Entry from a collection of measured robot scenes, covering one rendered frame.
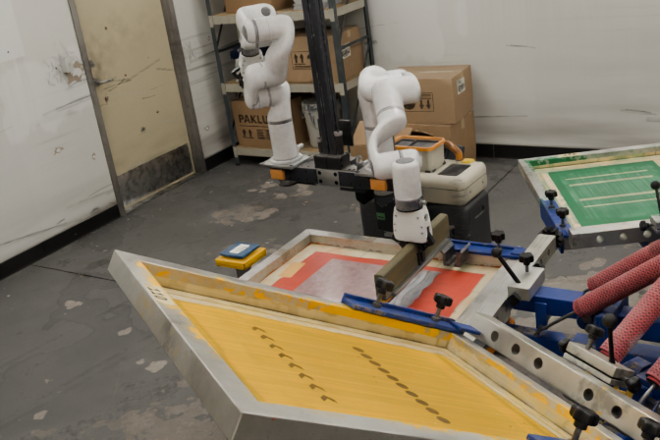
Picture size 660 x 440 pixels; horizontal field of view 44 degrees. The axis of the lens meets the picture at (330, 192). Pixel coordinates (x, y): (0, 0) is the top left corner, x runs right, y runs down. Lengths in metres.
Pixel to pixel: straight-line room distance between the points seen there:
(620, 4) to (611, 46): 0.29
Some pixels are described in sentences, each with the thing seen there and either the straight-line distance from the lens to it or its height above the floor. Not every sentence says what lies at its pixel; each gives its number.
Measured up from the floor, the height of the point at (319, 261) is 0.96.
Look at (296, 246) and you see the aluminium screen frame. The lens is 2.74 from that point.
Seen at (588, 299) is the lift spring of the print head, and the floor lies 1.08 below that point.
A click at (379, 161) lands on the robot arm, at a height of 1.37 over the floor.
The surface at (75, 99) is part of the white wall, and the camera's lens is 6.07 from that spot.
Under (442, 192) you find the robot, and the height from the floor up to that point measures 0.85.
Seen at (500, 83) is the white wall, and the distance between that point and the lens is 6.23.
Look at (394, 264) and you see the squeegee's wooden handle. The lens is 2.17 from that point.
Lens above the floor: 2.07
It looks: 20 degrees down
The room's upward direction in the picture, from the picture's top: 8 degrees counter-clockwise
